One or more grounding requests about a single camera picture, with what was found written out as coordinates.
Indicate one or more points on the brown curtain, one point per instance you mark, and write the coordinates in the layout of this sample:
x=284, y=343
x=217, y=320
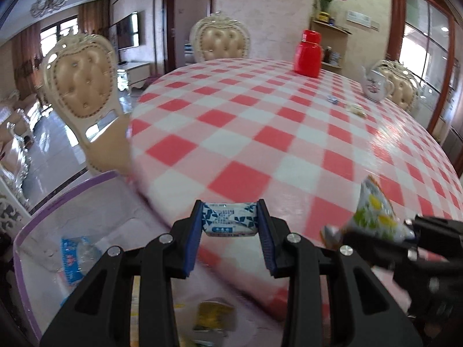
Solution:
x=94, y=25

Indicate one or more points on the ornate cream sofa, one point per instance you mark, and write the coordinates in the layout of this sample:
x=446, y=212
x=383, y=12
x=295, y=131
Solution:
x=14, y=133

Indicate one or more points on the crystal chandelier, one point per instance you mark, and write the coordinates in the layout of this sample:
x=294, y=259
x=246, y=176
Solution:
x=49, y=1

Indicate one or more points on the white floral teapot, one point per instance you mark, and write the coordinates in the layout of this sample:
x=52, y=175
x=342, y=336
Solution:
x=376, y=85

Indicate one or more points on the yellow tin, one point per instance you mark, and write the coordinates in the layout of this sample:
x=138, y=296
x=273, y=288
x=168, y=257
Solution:
x=324, y=17

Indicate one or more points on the wooden wall shelf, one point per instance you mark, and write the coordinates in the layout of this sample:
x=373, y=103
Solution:
x=338, y=39

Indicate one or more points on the small blue white packet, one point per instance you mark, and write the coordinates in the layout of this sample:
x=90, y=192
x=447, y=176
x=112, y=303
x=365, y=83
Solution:
x=332, y=99

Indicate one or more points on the brown jar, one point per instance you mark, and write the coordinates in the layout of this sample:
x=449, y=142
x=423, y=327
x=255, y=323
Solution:
x=327, y=54

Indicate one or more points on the blue white patterned snack packet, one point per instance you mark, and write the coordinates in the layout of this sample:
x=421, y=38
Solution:
x=228, y=220

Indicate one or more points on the glass panel door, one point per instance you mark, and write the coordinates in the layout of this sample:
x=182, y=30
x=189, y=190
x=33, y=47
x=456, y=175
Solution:
x=427, y=43

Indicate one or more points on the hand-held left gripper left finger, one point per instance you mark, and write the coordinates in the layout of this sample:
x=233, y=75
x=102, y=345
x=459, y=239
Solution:
x=191, y=245

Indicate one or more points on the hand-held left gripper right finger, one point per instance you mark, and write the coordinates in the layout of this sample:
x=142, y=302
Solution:
x=266, y=242

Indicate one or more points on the green yellow snack packet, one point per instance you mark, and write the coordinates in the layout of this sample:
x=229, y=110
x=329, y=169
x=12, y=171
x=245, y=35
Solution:
x=213, y=314

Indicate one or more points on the cream tufted dining chair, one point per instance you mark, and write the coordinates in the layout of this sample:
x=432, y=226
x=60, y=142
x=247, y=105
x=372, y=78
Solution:
x=220, y=43
x=83, y=79
x=403, y=86

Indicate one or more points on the lemon print snack packet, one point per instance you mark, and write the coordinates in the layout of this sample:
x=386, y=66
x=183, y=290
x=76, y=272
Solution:
x=372, y=209

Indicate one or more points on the blue cartoon snack packet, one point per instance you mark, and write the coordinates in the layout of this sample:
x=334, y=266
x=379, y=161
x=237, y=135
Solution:
x=77, y=258

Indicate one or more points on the white bin with purple rim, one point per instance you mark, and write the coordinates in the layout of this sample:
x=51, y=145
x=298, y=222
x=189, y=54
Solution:
x=47, y=231

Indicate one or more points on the white television cabinet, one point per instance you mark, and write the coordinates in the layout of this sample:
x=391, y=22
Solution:
x=134, y=74

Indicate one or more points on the small yellow snack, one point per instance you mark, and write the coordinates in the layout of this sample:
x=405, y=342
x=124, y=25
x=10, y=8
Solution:
x=356, y=110

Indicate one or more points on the red thermos jug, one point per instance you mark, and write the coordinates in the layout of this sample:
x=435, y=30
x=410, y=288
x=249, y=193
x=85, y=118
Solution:
x=307, y=54

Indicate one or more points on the wall television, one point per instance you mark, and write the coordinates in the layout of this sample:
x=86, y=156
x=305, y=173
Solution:
x=126, y=30

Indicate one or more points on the wall switch panel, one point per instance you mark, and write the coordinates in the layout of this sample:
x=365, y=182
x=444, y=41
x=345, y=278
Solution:
x=361, y=20

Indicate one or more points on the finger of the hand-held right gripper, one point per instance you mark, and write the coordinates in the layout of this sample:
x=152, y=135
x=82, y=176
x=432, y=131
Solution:
x=437, y=233
x=387, y=253

